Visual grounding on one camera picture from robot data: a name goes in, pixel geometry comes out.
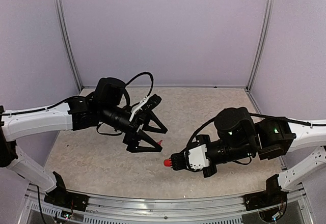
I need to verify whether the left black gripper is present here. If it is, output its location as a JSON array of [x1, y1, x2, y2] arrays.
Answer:
[[101, 104, 168, 154]]

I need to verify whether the red round charging case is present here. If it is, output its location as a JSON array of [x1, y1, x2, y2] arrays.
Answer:
[[164, 158, 173, 167]]

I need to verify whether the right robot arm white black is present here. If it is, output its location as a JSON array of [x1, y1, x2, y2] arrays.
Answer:
[[183, 107, 325, 206]]

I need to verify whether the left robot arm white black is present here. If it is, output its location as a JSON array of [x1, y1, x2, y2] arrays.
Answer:
[[1, 77, 168, 206]]

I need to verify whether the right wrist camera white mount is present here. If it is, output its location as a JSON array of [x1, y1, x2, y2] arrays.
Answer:
[[171, 144, 212, 173]]

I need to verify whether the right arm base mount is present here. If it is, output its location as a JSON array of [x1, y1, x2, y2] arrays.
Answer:
[[243, 174, 288, 223]]

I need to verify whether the aluminium front rail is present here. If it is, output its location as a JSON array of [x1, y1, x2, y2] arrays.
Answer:
[[24, 180, 309, 224]]

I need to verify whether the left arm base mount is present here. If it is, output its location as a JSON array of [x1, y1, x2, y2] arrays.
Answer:
[[44, 172, 89, 212]]

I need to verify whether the left aluminium corner post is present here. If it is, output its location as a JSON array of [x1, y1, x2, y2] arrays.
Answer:
[[54, 0, 84, 92]]

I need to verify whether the aluminium corner post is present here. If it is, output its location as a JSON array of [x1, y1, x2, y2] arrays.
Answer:
[[54, 0, 84, 92], [246, 0, 274, 93]]

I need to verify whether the right aluminium corner post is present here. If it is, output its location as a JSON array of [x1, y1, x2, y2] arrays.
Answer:
[[246, 0, 274, 93]]

